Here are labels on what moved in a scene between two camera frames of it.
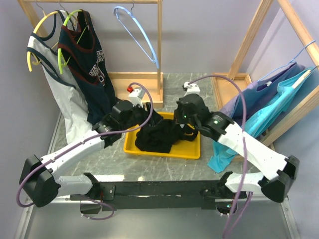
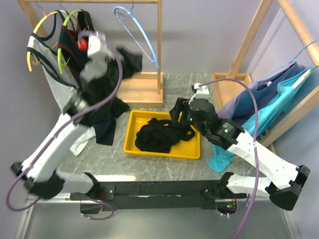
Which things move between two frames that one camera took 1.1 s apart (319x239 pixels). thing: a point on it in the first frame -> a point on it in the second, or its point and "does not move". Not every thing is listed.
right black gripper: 178,120 does not move
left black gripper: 155,118 -> 110,61
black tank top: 160,136 does not move
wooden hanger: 298,81 does not move
